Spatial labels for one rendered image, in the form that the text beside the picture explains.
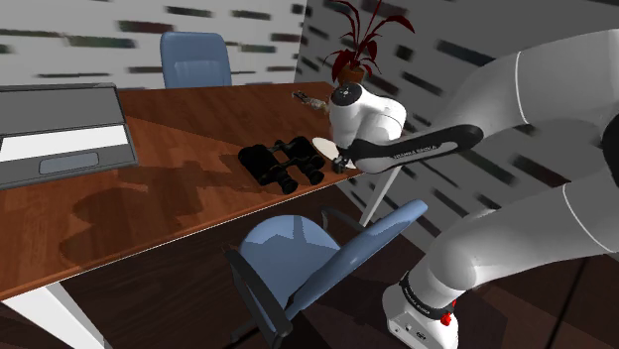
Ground white plate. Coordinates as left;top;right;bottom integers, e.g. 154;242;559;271
311;137;357;171

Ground black binoculars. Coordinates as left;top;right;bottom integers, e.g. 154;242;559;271
237;135;326;196

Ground small mottled grey tool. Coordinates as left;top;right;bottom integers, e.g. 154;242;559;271
292;89;331;113

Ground blue office chair with armrests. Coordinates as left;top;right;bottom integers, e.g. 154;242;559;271
222;198;430;349

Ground red potted plant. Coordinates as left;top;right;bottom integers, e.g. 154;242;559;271
322;0;416;86

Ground wooden desk with white legs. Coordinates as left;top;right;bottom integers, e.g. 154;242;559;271
0;80;403;349

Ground grey laptop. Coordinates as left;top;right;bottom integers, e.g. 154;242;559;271
0;82;140;191

